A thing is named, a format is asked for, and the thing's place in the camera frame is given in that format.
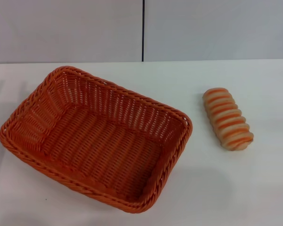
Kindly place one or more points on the orange striped bread roll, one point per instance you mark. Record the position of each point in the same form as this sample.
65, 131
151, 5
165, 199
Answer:
227, 118

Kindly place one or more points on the orange woven plastic basket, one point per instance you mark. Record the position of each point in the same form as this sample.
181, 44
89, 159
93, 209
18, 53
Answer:
101, 143

